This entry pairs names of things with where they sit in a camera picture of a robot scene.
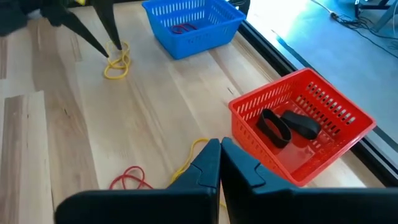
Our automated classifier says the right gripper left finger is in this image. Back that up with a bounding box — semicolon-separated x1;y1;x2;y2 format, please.
54;138;222;224

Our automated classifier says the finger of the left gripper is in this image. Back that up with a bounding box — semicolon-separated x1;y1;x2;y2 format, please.
92;0;123;52
40;2;110;59

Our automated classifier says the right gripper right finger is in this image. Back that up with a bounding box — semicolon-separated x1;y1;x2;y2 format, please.
220;137;398;224

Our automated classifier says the red rubber band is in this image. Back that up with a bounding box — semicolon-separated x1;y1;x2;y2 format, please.
108;165;154;190
170;22;199;35

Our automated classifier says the yellow rubber band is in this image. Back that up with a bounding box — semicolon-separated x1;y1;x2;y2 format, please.
103;39;132;80
169;138;211;185

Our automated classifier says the black rubber band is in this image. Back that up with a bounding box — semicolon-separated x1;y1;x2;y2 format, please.
255;108;292;149
280;110;322;141

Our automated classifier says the blue plastic basket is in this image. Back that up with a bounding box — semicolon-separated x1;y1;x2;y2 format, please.
141;0;247;60

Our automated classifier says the red plastic basket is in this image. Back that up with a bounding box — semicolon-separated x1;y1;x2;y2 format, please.
228;67;377;187

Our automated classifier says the floor cable bundle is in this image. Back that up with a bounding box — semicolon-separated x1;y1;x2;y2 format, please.
310;0;398;60

